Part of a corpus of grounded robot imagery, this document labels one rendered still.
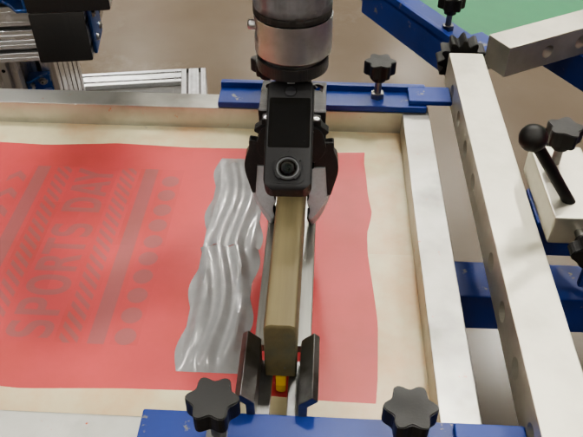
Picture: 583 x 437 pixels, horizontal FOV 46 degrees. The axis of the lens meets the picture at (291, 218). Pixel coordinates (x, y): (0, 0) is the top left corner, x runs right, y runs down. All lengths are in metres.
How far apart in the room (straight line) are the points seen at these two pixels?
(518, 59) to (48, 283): 0.75
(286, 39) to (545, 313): 0.35
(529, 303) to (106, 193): 0.55
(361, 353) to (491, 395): 1.21
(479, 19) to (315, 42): 0.76
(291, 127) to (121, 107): 0.44
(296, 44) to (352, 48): 2.63
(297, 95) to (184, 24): 2.86
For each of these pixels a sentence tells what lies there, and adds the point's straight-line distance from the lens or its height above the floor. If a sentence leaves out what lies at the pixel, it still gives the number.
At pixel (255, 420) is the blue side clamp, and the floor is 1.00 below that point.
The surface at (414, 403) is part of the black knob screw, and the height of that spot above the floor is 1.06.
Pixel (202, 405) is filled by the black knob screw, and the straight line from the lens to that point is 0.58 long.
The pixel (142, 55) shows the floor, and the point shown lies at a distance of 3.28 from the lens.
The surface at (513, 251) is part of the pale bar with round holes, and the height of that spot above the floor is 1.04.
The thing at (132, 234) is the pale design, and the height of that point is 0.96.
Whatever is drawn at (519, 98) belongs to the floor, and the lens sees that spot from 3.05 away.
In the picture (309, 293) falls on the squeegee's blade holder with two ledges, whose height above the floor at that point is 1.00.
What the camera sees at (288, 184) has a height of 1.13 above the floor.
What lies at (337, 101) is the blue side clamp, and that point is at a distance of 1.01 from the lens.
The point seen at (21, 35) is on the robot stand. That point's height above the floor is 0.95.
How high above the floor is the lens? 1.54
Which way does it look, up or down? 42 degrees down
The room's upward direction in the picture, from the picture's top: straight up
